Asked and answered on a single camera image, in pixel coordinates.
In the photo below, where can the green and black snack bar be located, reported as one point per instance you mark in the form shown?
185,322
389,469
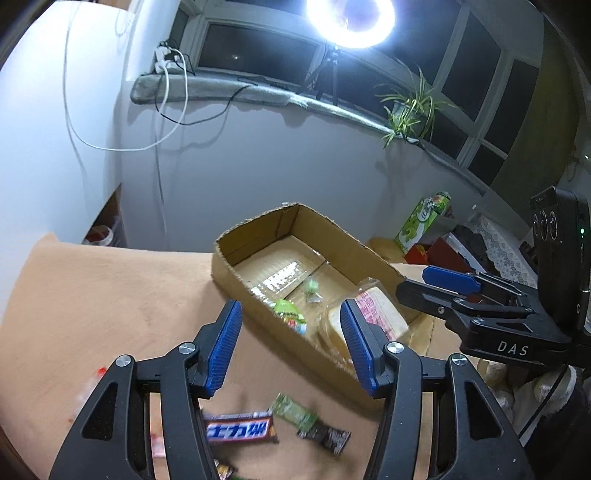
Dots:
307,422

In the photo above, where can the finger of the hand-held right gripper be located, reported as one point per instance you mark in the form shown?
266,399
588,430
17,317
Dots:
448,277
425,297

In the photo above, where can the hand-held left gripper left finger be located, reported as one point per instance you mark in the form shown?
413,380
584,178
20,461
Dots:
224,350

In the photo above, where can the green carton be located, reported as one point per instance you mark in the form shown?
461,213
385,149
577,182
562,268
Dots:
415,224

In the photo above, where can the green snack packet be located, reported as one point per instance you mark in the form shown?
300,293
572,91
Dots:
288,311

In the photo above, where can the white cabinet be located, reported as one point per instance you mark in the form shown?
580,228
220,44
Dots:
55,138

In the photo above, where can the white lace cloth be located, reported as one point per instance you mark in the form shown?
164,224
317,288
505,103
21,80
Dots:
503,249

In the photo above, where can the red and white packet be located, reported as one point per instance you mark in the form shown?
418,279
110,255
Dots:
94,376

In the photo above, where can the spider plant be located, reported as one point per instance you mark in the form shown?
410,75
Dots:
408,110

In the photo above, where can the dark window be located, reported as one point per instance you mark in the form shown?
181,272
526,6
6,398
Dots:
258,50

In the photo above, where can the clear plastic packet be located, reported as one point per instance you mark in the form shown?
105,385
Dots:
281,277

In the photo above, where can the red box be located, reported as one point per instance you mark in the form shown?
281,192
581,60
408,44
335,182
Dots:
438,254

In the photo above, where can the white power strip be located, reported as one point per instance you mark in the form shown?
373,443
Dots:
161,57

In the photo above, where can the black tripod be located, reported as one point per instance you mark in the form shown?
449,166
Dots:
333,60

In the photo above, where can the cardboard box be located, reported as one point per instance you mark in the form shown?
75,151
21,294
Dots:
258,235

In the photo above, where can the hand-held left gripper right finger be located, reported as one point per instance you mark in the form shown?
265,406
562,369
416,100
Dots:
362,350

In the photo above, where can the bread packet with pink print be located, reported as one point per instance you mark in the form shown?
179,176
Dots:
388,318

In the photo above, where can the grey window sill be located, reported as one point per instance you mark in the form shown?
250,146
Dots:
207,90

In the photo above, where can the blue and brown chocolate bar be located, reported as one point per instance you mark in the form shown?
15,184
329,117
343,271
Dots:
240,429

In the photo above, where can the small green candy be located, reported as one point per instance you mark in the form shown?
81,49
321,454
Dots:
312,288

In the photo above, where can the small dark snack packet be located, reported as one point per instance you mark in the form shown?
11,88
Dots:
226,470

